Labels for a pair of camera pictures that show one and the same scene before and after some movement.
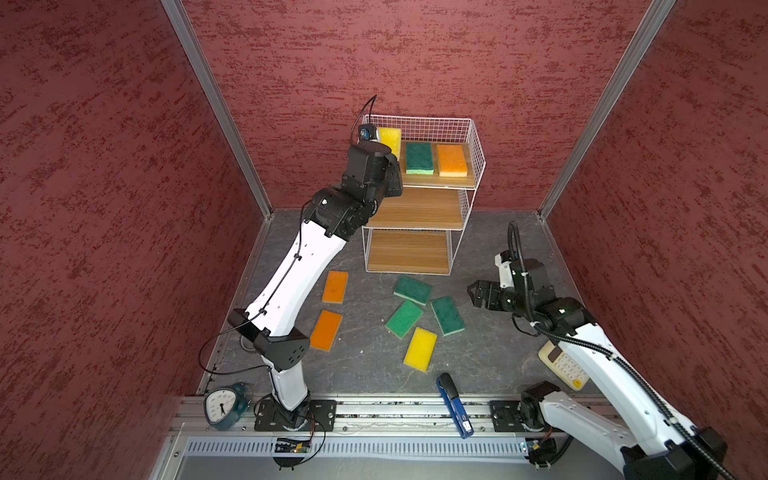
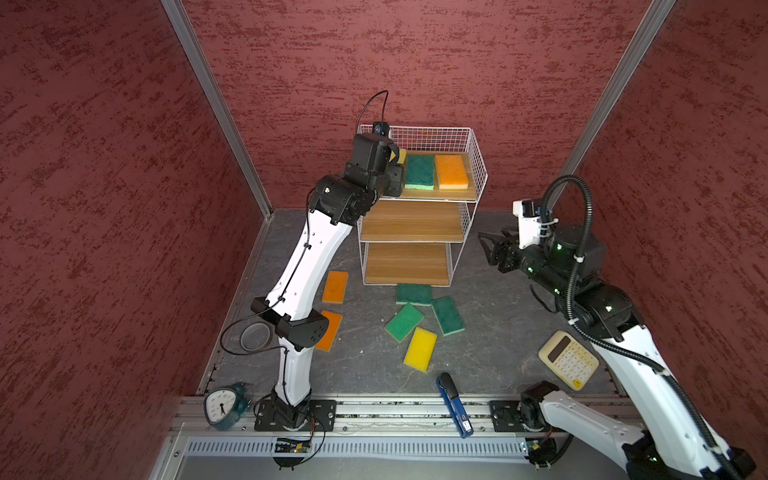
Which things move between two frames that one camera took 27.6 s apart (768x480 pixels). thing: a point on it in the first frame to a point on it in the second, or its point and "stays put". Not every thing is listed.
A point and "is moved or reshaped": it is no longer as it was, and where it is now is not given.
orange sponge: (452, 160) is moved or reshaped
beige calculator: (563, 366) stays put
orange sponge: (335, 287) stays put
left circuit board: (291, 445) stays put
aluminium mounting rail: (371, 416) stays put
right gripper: (492, 288) to (509, 245)
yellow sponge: (392, 138) is moved or reshaped
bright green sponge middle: (403, 321) stays put
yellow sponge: (421, 350) stays put
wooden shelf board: (435, 180) to (455, 193)
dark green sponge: (447, 315) stays put
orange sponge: (326, 330) stays put
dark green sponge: (419, 159) is moved or reshaped
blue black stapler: (454, 404) stays put
